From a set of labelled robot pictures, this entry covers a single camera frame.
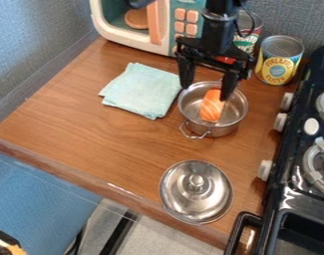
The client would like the toy stove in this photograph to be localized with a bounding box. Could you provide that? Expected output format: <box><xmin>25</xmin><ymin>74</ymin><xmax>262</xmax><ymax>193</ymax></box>
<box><xmin>222</xmin><ymin>44</ymin><xmax>324</xmax><ymax>255</ymax></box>

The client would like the red and green can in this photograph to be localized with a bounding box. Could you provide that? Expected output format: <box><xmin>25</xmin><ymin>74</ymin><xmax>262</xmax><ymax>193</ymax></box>
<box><xmin>231</xmin><ymin>9</ymin><xmax>266</xmax><ymax>57</ymax></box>

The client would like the silver lid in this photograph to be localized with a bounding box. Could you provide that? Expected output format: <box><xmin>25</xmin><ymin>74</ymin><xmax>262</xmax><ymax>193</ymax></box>
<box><xmin>157</xmin><ymin>159</ymin><xmax>235</xmax><ymax>226</ymax></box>

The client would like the orange toy salmon sushi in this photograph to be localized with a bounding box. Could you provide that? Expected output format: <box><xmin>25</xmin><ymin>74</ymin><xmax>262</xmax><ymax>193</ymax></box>
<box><xmin>198</xmin><ymin>88</ymin><xmax>227</xmax><ymax>124</ymax></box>

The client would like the silver pot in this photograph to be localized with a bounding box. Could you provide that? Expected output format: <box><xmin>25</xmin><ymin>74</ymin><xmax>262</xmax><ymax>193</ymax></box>
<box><xmin>175</xmin><ymin>80</ymin><xmax>250</xmax><ymax>140</ymax></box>

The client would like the toy microwave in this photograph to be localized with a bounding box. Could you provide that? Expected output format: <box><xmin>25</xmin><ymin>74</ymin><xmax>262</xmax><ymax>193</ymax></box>
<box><xmin>88</xmin><ymin>0</ymin><xmax>210</xmax><ymax>58</ymax></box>

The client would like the yellow can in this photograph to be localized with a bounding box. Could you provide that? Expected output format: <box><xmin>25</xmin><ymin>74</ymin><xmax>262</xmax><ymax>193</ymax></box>
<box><xmin>253</xmin><ymin>34</ymin><xmax>306</xmax><ymax>87</ymax></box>

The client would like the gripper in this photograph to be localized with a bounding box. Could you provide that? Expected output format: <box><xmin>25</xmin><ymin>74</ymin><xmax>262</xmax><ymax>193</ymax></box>
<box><xmin>173</xmin><ymin>36</ymin><xmax>255</xmax><ymax>102</ymax></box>

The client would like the blue cloth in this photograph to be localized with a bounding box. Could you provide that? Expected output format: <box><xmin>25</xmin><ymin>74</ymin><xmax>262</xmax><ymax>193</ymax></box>
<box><xmin>97</xmin><ymin>62</ymin><xmax>184</xmax><ymax>121</ymax></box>

